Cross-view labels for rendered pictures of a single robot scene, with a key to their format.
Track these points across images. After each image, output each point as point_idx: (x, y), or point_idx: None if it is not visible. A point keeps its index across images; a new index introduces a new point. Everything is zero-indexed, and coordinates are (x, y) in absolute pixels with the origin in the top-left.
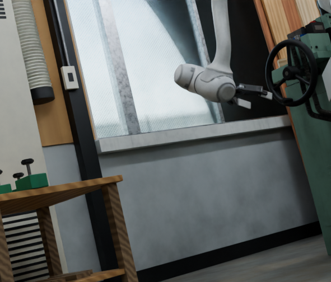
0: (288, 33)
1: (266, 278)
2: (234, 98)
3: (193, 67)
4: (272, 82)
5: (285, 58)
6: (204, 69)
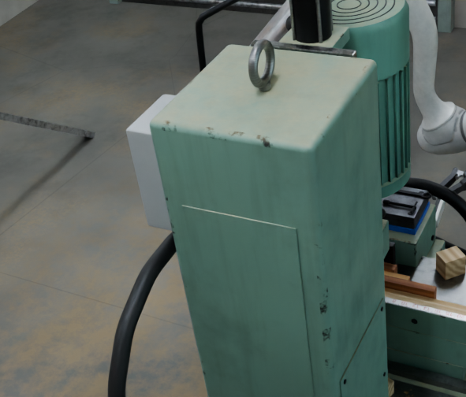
0: (426, 192)
1: None
2: None
3: None
4: None
5: None
6: None
